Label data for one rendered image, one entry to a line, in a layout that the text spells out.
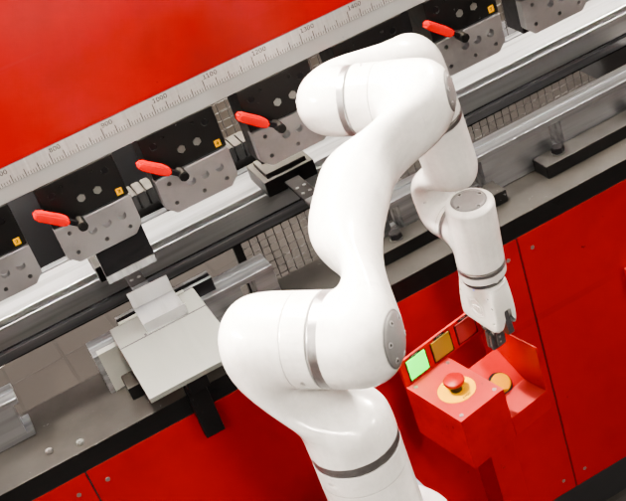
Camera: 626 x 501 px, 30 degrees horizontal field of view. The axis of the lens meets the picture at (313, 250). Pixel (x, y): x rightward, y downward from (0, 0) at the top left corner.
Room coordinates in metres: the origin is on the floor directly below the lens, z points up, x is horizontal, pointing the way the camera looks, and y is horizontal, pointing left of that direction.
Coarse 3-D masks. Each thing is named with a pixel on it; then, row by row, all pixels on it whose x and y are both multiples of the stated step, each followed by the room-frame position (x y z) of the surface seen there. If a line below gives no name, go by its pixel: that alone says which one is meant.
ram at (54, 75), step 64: (0, 0) 1.92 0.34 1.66; (64, 0) 1.94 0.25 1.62; (128, 0) 1.96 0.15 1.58; (192, 0) 1.99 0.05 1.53; (256, 0) 2.02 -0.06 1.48; (320, 0) 2.05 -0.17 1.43; (0, 64) 1.91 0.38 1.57; (64, 64) 1.93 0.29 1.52; (128, 64) 1.95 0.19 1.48; (192, 64) 1.98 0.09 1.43; (0, 128) 1.89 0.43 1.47; (64, 128) 1.92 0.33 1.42; (128, 128) 1.94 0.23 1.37; (0, 192) 1.88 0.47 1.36
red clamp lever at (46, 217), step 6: (36, 210) 1.87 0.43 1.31; (36, 216) 1.85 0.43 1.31; (42, 216) 1.85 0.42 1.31; (48, 216) 1.86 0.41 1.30; (54, 216) 1.86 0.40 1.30; (60, 216) 1.86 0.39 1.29; (66, 216) 1.88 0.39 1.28; (78, 216) 1.90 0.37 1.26; (42, 222) 1.86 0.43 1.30; (48, 222) 1.85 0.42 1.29; (54, 222) 1.86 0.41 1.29; (60, 222) 1.86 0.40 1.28; (66, 222) 1.86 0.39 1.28; (72, 222) 1.87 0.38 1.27; (78, 222) 1.87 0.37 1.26; (84, 222) 1.87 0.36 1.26; (78, 228) 1.86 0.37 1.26; (84, 228) 1.86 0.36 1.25
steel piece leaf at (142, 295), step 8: (160, 280) 1.98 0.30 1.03; (168, 280) 1.98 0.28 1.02; (144, 288) 1.97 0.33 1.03; (152, 288) 1.97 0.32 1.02; (160, 288) 1.98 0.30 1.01; (168, 288) 1.98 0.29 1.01; (128, 296) 1.97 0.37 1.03; (136, 296) 1.97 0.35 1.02; (144, 296) 1.97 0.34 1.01; (152, 296) 1.97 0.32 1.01; (136, 304) 1.96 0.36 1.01
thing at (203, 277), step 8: (192, 280) 1.99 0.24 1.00; (200, 280) 1.98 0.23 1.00; (208, 280) 1.97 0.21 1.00; (176, 288) 1.98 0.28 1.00; (184, 288) 1.97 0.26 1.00; (200, 288) 1.97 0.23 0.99; (208, 288) 1.97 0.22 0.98; (200, 296) 1.97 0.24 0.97; (128, 312) 1.96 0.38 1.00; (120, 320) 1.95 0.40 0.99
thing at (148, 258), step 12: (132, 240) 1.95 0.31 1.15; (144, 240) 1.96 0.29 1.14; (108, 252) 1.94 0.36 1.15; (120, 252) 1.95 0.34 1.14; (132, 252) 1.95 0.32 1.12; (144, 252) 1.96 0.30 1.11; (108, 264) 1.94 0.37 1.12; (120, 264) 1.94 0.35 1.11; (132, 264) 1.96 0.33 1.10; (144, 264) 1.96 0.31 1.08; (108, 276) 1.95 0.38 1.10; (120, 276) 1.95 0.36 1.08
